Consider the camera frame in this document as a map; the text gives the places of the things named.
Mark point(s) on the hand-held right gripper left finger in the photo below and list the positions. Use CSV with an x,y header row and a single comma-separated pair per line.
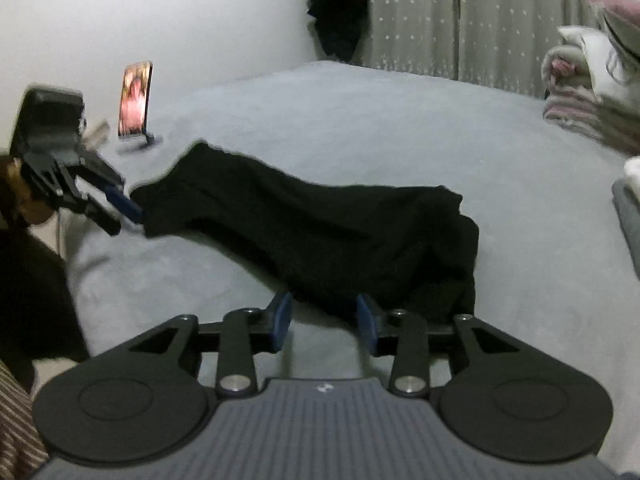
x,y
282,322

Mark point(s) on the grey pink pillow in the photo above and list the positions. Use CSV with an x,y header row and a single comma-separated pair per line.
x,y
622,20

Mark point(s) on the grey star-patterned curtain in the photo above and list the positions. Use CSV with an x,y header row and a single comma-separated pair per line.
x,y
475,20

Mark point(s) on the white printed pillow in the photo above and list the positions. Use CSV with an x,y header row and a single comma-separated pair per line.
x,y
600,65

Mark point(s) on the black phone stand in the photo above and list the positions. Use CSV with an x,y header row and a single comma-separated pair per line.
x,y
145,142

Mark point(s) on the grey folded garment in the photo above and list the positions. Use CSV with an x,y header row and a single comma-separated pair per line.
x,y
630,230

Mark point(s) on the grey bed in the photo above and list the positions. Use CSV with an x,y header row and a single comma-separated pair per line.
x,y
375,125

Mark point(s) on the black garment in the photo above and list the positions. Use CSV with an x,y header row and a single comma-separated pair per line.
x,y
320,230

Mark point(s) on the white folded garment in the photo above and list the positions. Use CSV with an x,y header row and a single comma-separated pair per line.
x,y
634,175

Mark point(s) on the striped brown cloth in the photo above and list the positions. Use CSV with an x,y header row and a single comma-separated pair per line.
x,y
17,435

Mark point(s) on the black hanging clothes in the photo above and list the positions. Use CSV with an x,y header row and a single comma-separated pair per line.
x,y
337,10

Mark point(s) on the smartphone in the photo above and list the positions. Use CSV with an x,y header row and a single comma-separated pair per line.
x,y
135,100

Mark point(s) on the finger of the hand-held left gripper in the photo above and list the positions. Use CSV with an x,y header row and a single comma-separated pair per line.
x,y
125,205
100,217

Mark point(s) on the pink grey folded quilt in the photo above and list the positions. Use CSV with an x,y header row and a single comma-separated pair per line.
x,y
575,105

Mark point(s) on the person's left hand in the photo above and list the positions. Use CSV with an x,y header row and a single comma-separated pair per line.
x,y
15,190

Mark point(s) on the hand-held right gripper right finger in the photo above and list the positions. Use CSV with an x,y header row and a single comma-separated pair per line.
x,y
367,327

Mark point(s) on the person's dark clothing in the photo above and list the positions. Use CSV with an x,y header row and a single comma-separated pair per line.
x,y
35,300

